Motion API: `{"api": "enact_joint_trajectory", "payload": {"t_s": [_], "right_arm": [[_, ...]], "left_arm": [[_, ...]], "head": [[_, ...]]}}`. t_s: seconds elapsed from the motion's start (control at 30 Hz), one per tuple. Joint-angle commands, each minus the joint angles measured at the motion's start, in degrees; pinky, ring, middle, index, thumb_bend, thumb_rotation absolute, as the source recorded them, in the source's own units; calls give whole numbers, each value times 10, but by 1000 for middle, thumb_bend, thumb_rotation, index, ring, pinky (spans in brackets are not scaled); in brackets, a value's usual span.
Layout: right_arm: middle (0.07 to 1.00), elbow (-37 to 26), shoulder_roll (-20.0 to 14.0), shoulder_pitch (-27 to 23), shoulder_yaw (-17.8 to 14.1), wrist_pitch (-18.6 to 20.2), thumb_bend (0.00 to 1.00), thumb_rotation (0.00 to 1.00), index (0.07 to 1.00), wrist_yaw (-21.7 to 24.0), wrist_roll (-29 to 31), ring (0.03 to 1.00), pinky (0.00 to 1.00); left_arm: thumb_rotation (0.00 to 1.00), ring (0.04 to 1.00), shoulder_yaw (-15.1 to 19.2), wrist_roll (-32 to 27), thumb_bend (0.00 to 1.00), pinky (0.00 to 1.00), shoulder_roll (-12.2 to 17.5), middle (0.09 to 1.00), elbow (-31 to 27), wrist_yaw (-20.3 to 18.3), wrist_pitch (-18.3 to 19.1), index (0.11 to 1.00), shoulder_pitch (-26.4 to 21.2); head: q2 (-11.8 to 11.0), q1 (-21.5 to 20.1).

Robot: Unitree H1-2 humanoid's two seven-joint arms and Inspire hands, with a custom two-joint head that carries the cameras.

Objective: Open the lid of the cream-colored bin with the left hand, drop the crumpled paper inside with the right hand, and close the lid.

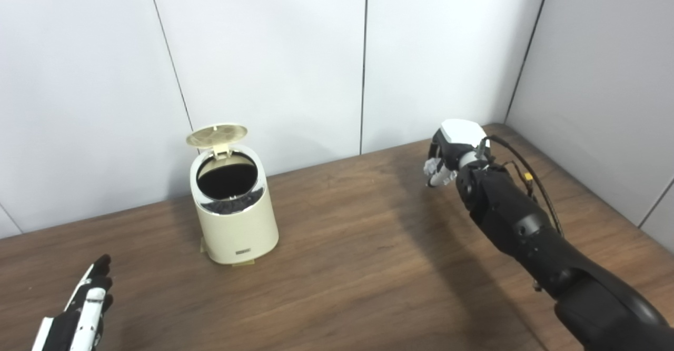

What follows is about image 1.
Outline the black bin liner bag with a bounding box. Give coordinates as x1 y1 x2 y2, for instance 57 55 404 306
196 154 261 216

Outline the round cream bin lid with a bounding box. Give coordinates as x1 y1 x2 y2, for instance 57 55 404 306
186 124 249 160

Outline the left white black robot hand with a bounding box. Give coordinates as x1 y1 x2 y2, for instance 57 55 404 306
32 254 114 351

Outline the cream-colored desktop trash bin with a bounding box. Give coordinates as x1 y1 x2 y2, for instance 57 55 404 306
190 145 280 265

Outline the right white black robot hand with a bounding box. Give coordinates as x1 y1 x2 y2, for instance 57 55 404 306
424 119 490 188

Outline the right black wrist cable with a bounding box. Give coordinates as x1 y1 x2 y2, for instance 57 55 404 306
477 134 564 236

